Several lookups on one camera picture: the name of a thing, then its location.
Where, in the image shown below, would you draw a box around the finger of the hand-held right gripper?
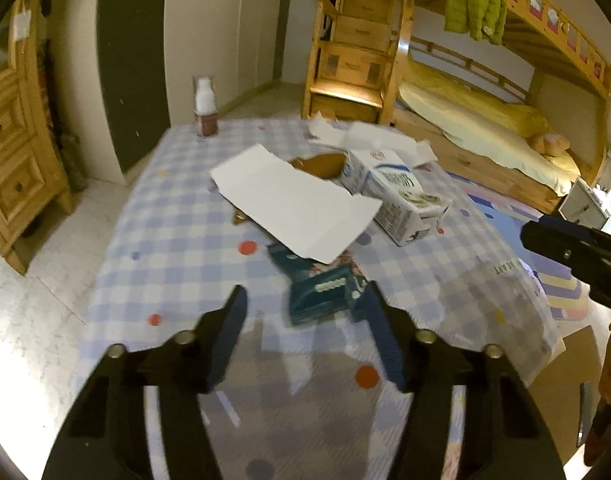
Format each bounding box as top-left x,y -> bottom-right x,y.
520,215 -> 611,317

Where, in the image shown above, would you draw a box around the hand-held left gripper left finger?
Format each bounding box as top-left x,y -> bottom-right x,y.
40,284 -> 249,480

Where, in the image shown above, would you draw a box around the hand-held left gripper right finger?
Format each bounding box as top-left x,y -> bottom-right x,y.
355,280 -> 566,480

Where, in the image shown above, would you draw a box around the dark teal box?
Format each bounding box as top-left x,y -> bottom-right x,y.
266,241 -> 371,328

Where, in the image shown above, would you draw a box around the rainbow oval rug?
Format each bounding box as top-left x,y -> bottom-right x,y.
443,170 -> 593,322

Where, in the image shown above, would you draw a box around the orange plush pillow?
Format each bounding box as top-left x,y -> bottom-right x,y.
530,132 -> 571,157

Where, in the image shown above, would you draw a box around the blue checked tablecloth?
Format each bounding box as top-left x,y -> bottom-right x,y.
86,117 -> 561,480

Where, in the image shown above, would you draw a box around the wooden bunk bed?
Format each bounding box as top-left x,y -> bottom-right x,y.
380,0 -> 611,216

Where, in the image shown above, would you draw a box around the white milk carton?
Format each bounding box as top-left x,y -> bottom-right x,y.
339,147 -> 453,247

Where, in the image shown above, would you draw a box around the white flat cardboard box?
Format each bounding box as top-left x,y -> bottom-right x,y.
210,144 -> 383,265

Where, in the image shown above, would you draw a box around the brown cardboard sheet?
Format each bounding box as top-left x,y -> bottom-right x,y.
528,325 -> 603,461

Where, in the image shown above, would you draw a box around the pale yellow bed sheet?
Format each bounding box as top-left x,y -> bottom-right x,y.
398,82 -> 581,196

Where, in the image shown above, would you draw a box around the yellow quilt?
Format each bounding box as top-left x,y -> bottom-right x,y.
410,60 -> 553,138

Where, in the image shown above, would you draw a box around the white torn paper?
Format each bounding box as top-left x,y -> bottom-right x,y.
344,121 -> 439,171
307,112 -> 347,145

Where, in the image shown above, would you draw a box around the white bottle brown label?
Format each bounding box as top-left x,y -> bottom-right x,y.
193,76 -> 220,138

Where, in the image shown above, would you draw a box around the green puffer jacket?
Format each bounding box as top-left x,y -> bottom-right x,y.
444,0 -> 507,45

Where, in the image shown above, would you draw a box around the wooden stair drawers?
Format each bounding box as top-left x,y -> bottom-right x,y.
302,0 -> 411,126

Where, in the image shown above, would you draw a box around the wooden cabinet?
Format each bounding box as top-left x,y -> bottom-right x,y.
0,0 -> 76,276

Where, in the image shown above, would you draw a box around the black door panel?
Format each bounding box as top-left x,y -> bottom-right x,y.
96,0 -> 172,173

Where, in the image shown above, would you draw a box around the white wardrobe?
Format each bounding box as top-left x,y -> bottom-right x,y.
164,0 -> 331,116

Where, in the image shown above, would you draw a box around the white paper tag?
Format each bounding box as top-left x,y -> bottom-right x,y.
10,10 -> 32,42

